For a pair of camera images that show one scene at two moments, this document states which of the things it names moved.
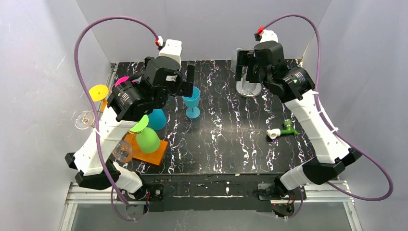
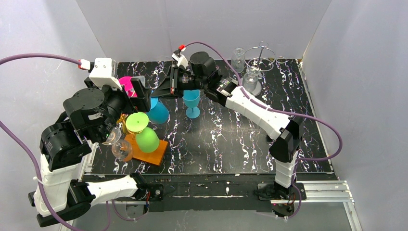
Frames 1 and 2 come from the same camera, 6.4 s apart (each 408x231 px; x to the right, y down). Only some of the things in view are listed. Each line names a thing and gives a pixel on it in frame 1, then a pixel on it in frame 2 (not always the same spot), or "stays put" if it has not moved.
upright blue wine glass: [193, 111] stays put
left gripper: [184, 84] → [140, 94]
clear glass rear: [234, 60] stays put
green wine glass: [147, 139] stays put
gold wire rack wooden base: [154, 158] stays put
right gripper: [250, 64] → [173, 83]
